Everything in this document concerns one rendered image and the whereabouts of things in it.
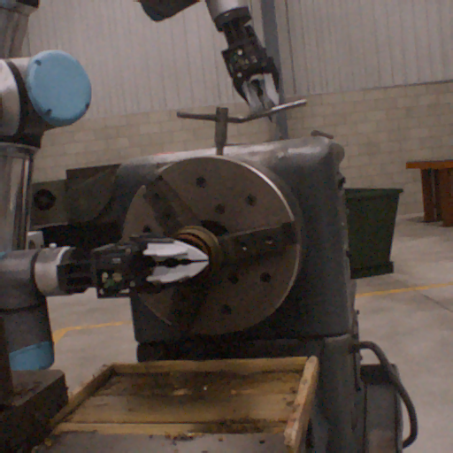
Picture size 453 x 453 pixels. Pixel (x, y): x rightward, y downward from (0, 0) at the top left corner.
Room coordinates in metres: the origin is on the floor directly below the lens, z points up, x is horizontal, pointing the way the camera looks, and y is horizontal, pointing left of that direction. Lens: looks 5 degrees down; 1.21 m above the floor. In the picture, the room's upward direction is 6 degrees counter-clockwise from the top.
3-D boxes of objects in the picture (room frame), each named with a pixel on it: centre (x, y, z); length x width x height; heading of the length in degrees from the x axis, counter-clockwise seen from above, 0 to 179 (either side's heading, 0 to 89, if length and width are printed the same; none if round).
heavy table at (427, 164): (9.63, -3.40, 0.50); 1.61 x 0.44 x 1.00; 2
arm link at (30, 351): (0.94, 0.35, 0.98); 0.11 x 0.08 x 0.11; 41
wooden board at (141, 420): (0.81, 0.09, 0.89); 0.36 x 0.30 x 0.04; 76
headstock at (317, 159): (1.47, -0.05, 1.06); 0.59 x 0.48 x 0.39; 166
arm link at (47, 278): (0.91, 0.26, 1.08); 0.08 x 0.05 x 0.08; 165
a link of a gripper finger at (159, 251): (0.86, 0.08, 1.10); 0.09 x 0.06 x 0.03; 75
